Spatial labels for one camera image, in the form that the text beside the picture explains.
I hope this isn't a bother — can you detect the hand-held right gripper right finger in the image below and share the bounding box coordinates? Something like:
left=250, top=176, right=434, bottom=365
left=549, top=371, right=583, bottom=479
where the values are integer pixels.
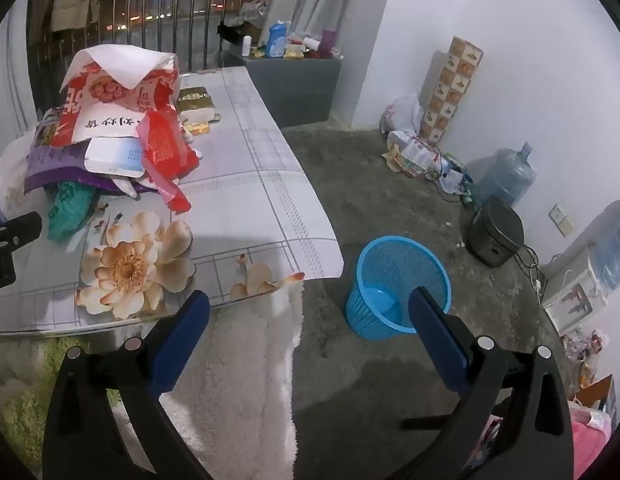
left=390, top=286, right=575, bottom=480

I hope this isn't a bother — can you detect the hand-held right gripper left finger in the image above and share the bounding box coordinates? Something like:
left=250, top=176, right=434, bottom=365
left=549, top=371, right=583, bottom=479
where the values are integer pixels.
left=41, top=289, right=215, bottom=480

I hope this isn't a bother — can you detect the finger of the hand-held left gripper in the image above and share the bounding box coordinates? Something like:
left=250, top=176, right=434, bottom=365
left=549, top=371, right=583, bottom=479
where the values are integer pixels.
left=0, top=211, right=44, bottom=261
left=0, top=255, right=17, bottom=294

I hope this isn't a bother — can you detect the purple snack bag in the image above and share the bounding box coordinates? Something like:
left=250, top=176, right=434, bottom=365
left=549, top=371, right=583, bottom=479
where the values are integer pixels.
left=24, top=141, right=141, bottom=198

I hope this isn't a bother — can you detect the blue plastic wastebasket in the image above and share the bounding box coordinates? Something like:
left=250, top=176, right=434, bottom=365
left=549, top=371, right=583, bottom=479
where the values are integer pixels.
left=345, top=236, right=451, bottom=339

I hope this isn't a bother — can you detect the white plastic bag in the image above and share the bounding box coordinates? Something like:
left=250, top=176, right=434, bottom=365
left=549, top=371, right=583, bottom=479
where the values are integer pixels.
left=380, top=94, right=425, bottom=136
left=0, top=130, right=41, bottom=221

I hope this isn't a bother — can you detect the green packet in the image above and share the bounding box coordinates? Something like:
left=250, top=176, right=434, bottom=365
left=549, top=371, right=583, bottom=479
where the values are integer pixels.
left=47, top=180, right=98, bottom=243

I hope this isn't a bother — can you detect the white shaggy rug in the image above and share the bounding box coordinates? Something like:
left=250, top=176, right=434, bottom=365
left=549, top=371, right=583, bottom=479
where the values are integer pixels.
left=105, top=280, right=303, bottom=480

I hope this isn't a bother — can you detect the printed snack packet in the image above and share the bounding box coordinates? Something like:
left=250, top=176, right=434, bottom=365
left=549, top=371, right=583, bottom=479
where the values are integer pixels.
left=35, top=107, right=71, bottom=148

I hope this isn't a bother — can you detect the white and blue carton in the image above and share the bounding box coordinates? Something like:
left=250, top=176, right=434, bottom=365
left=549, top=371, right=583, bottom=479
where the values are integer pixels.
left=85, top=136, right=147, bottom=178

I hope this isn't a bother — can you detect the black rice cooker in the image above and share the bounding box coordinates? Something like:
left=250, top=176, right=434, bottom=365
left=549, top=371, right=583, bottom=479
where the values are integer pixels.
left=465, top=195, right=525, bottom=268

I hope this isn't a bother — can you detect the green shaggy rug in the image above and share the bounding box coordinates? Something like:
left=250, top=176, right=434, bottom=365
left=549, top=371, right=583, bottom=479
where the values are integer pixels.
left=0, top=335, right=126, bottom=461

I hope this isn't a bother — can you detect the white water dispenser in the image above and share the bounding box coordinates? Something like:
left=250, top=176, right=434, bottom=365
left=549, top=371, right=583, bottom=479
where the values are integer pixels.
left=542, top=247, right=610, bottom=336

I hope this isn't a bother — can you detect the table with floral cloth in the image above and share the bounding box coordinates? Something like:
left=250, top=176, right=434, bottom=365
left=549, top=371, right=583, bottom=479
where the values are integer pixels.
left=0, top=66, right=345, bottom=333

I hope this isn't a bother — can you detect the brown cardboard box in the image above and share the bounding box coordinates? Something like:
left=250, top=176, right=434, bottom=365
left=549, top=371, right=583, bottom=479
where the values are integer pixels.
left=572, top=374, right=615, bottom=411

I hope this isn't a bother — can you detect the red and white paper bag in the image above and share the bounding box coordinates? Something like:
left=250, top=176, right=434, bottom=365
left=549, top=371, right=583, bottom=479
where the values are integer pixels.
left=57, top=45, right=181, bottom=148

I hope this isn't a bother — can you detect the red plastic wrapper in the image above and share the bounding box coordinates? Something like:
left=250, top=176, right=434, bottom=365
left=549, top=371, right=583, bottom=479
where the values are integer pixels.
left=137, top=106, right=201, bottom=213

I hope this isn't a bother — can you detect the pink cloth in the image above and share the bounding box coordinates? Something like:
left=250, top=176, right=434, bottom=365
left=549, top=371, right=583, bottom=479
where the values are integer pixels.
left=567, top=397, right=615, bottom=480

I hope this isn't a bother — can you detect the blue water jug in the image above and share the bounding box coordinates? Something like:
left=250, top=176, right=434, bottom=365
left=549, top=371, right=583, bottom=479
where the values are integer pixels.
left=474, top=142, right=537, bottom=208

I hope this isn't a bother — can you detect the pile of paper packaging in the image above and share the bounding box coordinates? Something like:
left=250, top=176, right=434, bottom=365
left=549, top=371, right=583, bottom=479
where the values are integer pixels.
left=382, top=130, right=443, bottom=178

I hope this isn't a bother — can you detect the dispenser water bottle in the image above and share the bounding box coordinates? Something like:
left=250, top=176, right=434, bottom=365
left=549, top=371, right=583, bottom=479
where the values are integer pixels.
left=587, top=200, right=620, bottom=291

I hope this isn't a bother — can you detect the golden packet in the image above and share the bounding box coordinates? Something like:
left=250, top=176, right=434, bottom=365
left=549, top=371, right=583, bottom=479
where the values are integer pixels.
left=176, top=87, right=223, bottom=136

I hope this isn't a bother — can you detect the tall patterned box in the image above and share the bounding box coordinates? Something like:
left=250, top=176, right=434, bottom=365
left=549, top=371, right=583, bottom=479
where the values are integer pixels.
left=421, top=36, right=484, bottom=146

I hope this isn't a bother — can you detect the metal balcony railing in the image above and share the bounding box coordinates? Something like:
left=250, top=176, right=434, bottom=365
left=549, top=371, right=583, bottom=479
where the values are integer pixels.
left=27, top=0, right=281, bottom=111

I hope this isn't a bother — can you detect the grey cabinet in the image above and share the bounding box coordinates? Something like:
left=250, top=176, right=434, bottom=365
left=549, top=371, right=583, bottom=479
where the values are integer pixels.
left=222, top=50, right=343, bottom=128

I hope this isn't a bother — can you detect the blue detergent bottle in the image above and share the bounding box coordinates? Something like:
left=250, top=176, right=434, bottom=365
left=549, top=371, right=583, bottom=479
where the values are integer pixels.
left=266, top=20, right=292, bottom=58

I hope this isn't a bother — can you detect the black power cable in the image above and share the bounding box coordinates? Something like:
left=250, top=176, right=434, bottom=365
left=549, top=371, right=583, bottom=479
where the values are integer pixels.
left=517, top=245, right=545, bottom=293

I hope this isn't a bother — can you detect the wall socket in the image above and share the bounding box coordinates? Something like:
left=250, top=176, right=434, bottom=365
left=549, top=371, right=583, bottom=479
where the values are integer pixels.
left=548, top=203, right=575, bottom=236

